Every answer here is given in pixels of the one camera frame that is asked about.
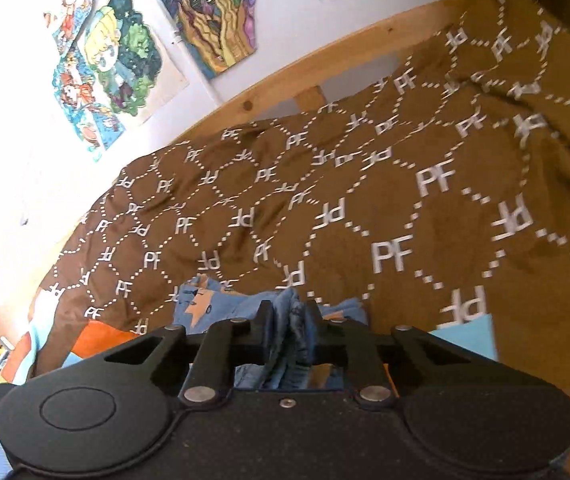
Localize blue pants with orange cars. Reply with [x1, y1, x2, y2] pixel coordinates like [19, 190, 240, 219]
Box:
[171, 274, 396, 392]

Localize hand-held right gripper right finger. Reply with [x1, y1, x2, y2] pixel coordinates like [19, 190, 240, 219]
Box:
[304, 300, 469, 409]

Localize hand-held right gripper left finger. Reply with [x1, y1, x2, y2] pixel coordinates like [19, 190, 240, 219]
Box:
[104, 301, 279, 407]

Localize brown blanket with white print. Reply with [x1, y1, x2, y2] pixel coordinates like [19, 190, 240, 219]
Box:
[29, 0, 570, 392]

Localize multicoloured patchwork bedsheet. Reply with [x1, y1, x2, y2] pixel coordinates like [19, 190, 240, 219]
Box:
[12, 310, 498, 387]

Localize colourful swirl wall poster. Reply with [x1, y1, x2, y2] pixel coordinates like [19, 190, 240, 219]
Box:
[144, 0, 259, 82]

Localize wooden bed frame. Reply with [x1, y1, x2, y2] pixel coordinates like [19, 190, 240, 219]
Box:
[0, 0, 518, 407]

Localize orange-haired cartoon wall poster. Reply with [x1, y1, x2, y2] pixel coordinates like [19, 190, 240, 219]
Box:
[44, 0, 126, 162]

